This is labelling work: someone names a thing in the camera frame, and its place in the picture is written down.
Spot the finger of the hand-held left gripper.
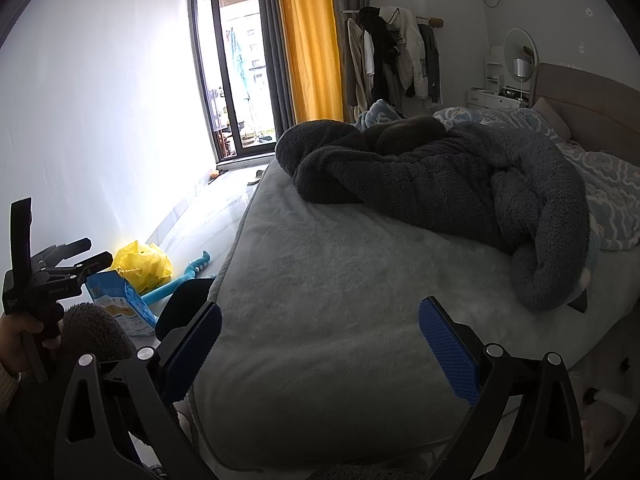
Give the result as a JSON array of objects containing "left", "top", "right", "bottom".
[
  {"left": 42, "top": 251, "right": 115, "bottom": 286},
  {"left": 31, "top": 238, "right": 93, "bottom": 272}
]

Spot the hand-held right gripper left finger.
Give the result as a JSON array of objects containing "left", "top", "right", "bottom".
[{"left": 52, "top": 302, "right": 223, "bottom": 480}]

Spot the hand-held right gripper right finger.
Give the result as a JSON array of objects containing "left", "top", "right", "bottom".
[{"left": 417, "top": 296, "right": 586, "bottom": 480}]

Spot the person's left hand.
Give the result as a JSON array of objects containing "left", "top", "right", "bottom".
[{"left": 0, "top": 314, "right": 47, "bottom": 376}]

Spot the blue and white snack bag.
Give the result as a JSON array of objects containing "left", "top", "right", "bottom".
[{"left": 84, "top": 272, "right": 160, "bottom": 338}]

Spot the yellow plastic bag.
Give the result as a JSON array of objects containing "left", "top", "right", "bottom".
[{"left": 107, "top": 241, "right": 174, "bottom": 295}]

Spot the blue plush toy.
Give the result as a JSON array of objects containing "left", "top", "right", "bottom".
[{"left": 142, "top": 250, "right": 216, "bottom": 306}]

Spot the bed with grey cover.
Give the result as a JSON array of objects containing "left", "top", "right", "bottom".
[{"left": 187, "top": 62, "right": 640, "bottom": 480}]

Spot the dark grey fleece blanket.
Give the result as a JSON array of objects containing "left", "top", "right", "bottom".
[{"left": 275, "top": 119, "right": 592, "bottom": 311}]

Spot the brown plush pillow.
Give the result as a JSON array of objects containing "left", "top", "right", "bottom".
[{"left": 375, "top": 116, "right": 446, "bottom": 156}]

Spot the blue cloud-print duvet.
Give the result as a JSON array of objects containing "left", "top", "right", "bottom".
[{"left": 356, "top": 99, "right": 640, "bottom": 253}]

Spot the black-framed glass sliding door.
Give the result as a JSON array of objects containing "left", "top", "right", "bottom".
[{"left": 189, "top": 0, "right": 281, "bottom": 163}]

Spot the grey pillow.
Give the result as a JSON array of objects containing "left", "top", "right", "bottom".
[{"left": 531, "top": 97, "right": 572, "bottom": 141}]

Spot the white dressing table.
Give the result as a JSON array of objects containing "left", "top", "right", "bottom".
[{"left": 467, "top": 86, "right": 531, "bottom": 109}]

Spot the white desktop shelf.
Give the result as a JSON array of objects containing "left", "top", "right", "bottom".
[{"left": 482, "top": 45, "right": 506, "bottom": 91}]

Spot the grey hanging garment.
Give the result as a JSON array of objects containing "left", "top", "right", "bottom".
[{"left": 417, "top": 22, "right": 443, "bottom": 103}]

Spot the white jacket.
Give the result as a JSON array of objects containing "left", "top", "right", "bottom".
[{"left": 380, "top": 7, "right": 426, "bottom": 98}]

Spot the yellow curtain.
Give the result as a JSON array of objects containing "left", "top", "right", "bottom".
[{"left": 274, "top": 0, "right": 345, "bottom": 123}]

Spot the white shirt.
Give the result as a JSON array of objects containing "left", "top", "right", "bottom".
[{"left": 362, "top": 30, "right": 376, "bottom": 76}]

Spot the black jacket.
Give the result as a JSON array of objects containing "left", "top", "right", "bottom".
[{"left": 359, "top": 6, "right": 401, "bottom": 91}]

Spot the round wall mirror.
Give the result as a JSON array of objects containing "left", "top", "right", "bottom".
[{"left": 502, "top": 27, "right": 538, "bottom": 83}]

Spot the white clothes rail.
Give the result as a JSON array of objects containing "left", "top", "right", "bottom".
[{"left": 341, "top": 7, "right": 446, "bottom": 28}]

